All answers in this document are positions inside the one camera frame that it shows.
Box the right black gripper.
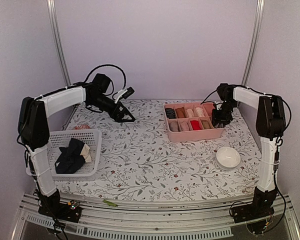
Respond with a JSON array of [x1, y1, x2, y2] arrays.
[[212, 100, 238, 128]]

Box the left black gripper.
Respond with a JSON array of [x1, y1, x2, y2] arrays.
[[88, 93, 136, 122]]

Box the olive green underwear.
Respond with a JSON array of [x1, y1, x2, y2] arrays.
[[200, 117, 214, 130]]

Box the pink divided organizer box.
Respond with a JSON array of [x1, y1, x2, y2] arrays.
[[164, 102, 225, 142]]

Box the grey striped underwear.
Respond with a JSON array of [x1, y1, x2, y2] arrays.
[[213, 122, 228, 129]]

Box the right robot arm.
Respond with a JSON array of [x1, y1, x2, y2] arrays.
[[212, 83, 289, 218]]

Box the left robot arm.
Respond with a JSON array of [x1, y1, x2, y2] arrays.
[[17, 74, 135, 198]]

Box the cream rolled underwear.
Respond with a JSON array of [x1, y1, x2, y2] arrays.
[[194, 106, 208, 117]]

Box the red rolled underwear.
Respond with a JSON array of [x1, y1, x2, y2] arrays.
[[190, 120, 202, 131]]

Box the pale pink rolled underwear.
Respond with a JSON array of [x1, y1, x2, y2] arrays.
[[186, 108, 195, 118]]

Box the mauve rolled underwear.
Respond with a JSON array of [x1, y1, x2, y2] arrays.
[[179, 121, 190, 132]]

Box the brown rolled underwear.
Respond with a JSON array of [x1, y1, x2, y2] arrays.
[[175, 107, 187, 119]]

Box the black striped rolled underwear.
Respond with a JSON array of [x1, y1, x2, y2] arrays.
[[164, 107, 177, 119]]

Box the grey pink rolled underwear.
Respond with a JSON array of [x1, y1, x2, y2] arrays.
[[168, 121, 180, 132]]

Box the cream underwear in basket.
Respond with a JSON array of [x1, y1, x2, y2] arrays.
[[80, 143, 92, 163]]

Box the dark navy underwear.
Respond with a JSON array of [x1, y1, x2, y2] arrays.
[[54, 138, 86, 174]]

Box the white bowl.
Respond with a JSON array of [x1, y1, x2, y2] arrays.
[[216, 146, 241, 171]]

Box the red white cloth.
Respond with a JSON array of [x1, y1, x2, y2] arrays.
[[72, 124, 91, 130]]

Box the floral tablecloth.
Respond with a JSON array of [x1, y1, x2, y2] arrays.
[[56, 100, 261, 202]]

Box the white plastic laundry basket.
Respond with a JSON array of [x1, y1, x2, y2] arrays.
[[47, 129, 102, 181]]

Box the green tape scrap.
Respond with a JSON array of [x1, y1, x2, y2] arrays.
[[102, 199, 118, 207]]

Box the right black cable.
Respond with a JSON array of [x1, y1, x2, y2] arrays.
[[200, 88, 222, 108]]

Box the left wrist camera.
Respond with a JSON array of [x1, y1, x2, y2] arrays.
[[112, 86, 135, 104]]

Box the right aluminium frame post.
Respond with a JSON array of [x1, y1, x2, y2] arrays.
[[241, 0, 265, 86]]

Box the aluminium frame post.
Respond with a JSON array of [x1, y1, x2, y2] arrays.
[[46, 0, 71, 86], [241, 0, 265, 86]]

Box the left black cable loop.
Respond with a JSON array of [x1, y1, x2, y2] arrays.
[[85, 64, 128, 93]]

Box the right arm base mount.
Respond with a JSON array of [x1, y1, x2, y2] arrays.
[[229, 187, 278, 223]]

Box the aluminium front rail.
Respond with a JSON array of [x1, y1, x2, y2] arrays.
[[10, 193, 300, 240]]

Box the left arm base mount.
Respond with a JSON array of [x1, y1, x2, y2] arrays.
[[37, 191, 82, 223]]

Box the left aluminium frame post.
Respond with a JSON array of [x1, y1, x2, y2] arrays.
[[46, 0, 71, 86]]

